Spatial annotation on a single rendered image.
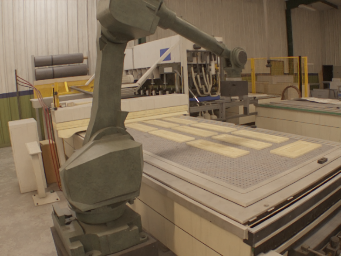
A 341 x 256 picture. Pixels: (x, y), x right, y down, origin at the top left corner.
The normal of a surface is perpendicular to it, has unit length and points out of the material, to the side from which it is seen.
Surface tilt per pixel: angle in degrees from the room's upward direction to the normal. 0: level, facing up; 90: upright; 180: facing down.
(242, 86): 90
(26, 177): 90
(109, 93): 80
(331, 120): 90
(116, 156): 90
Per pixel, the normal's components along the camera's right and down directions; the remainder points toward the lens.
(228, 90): -0.82, 0.15
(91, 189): 0.33, 0.17
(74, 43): 0.56, 0.14
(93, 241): -0.17, 0.21
